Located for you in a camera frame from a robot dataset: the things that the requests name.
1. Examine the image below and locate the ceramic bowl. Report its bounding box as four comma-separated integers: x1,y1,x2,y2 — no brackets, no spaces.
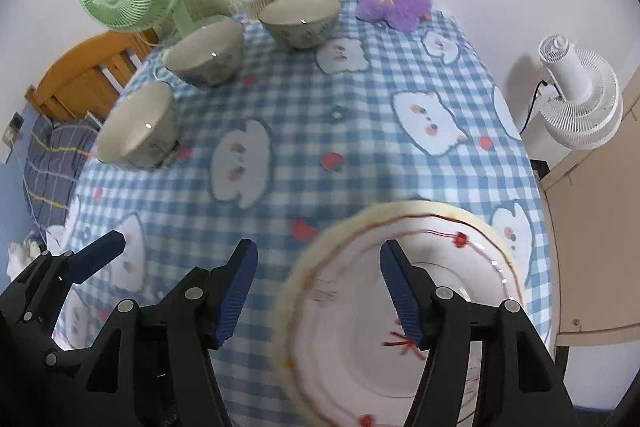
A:
96,81,180,170
164,17,244,88
258,0,342,50

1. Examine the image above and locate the white plate red pattern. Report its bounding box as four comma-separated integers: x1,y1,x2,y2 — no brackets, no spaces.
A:
286,211,526,427

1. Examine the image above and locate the scalloped yellow flower plate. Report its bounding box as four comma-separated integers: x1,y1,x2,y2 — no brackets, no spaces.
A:
274,199,528,427

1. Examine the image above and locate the white crumpled cloth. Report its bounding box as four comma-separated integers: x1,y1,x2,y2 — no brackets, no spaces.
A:
6,233,47,281

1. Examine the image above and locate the grey plaid pillow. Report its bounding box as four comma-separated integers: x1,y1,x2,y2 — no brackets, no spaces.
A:
23,115,99,231

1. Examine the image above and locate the wooden bed headboard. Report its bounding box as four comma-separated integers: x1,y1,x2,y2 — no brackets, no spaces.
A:
25,29,158,121

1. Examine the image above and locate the white floor fan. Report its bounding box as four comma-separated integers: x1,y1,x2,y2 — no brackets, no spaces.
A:
538,34,623,150

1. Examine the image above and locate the blue checkered tablecloth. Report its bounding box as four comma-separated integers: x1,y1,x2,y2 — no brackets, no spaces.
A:
54,2,552,426

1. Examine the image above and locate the wall power socket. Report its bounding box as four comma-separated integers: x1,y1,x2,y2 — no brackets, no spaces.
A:
2,113,24,148

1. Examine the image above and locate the green fan white cable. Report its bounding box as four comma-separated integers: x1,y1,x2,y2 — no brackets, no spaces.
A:
134,28,172,73

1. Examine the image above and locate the white fan power cable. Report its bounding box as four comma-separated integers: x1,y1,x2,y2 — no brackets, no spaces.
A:
518,78,549,136

